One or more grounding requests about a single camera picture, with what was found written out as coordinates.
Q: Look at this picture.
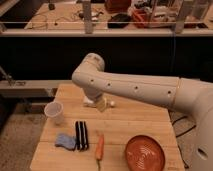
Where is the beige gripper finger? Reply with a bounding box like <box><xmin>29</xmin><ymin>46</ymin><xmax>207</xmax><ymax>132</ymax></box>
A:
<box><xmin>96</xmin><ymin>97</ymin><xmax>107</xmax><ymax>112</ymax></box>

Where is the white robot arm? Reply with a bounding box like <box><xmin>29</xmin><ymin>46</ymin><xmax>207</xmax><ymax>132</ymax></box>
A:
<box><xmin>71</xmin><ymin>53</ymin><xmax>213</xmax><ymax>171</ymax></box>

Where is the black striped block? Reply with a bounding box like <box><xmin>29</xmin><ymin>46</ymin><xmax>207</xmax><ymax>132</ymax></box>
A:
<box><xmin>75</xmin><ymin>121</ymin><xmax>89</xmax><ymax>151</ymax></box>

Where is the orange carrot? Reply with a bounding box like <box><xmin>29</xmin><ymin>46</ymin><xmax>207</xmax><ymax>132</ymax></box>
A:
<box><xmin>95</xmin><ymin>134</ymin><xmax>104</xmax><ymax>170</ymax></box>

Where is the blue sponge cloth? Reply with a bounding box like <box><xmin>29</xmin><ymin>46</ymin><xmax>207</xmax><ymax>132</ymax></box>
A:
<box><xmin>55</xmin><ymin>133</ymin><xmax>76</xmax><ymax>151</ymax></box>

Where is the orange plate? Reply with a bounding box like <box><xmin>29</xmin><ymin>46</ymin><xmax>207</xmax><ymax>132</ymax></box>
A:
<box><xmin>125</xmin><ymin>135</ymin><xmax>165</xmax><ymax>171</ymax></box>

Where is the black bag on bench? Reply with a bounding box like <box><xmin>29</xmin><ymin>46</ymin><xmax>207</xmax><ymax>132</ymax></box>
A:
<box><xmin>107</xmin><ymin>13</ymin><xmax>131</xmax><ymax>28</ymax></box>

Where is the red box on bench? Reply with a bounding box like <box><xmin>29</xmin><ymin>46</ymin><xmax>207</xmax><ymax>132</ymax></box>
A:
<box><xmin>105</xmin><ymin>0</ymin><xmax>131</xmax><ymax>13</ymax></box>

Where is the metal post on bench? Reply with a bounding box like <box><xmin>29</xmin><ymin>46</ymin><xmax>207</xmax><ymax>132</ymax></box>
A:
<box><xmin>82</xmin><ymin>0</ymin><xmax>93</xmax><ymax>34</ymax></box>

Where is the black floor cable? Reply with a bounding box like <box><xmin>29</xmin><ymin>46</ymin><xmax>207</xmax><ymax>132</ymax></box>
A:
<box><xmin>171</xmin><ymin>114</ymin><xmax>198</xmax><ymax>169</ymax></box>

